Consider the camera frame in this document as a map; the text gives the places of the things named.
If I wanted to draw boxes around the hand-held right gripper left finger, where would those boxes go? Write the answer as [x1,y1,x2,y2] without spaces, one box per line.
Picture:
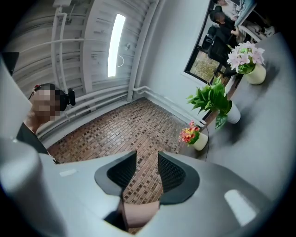
[94,150,137,198]

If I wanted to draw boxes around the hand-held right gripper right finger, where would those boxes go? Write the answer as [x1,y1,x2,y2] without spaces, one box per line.
[158,151,200,206]

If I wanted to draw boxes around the person's right hand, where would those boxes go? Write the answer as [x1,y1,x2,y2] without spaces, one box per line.
[122,200,160,229]

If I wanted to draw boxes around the colourful flowers in cream pot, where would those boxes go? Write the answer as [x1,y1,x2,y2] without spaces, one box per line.
[178,120,209,151]

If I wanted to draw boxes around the green plant in white pot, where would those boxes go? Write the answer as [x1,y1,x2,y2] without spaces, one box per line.
[186,76,241,130]

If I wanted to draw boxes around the person's black shirt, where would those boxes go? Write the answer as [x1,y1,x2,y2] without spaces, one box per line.
[15,122,58,164]

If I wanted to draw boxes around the person's head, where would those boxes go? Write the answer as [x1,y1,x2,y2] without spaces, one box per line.
[27,83,68,135]

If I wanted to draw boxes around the black-framed window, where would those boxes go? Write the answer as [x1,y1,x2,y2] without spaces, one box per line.
[184,0,246,85]

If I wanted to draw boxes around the long ceiling light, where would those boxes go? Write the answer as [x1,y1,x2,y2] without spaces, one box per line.
[107,13,126,78]

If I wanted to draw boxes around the black office chair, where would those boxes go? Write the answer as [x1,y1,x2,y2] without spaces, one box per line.
[206,25,233,69]

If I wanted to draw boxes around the pink flowers in cream pot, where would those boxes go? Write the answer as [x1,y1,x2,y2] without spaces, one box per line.
[226,41,267,85]

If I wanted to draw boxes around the white ceiling conduit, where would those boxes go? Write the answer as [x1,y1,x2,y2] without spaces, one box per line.
[51,6,130,93]

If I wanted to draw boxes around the white wall pipes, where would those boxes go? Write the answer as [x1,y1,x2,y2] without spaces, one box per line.
[36,85,206,139]

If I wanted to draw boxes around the black head-worn camera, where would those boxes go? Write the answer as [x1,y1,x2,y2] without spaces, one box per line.
[60,87,76,111]

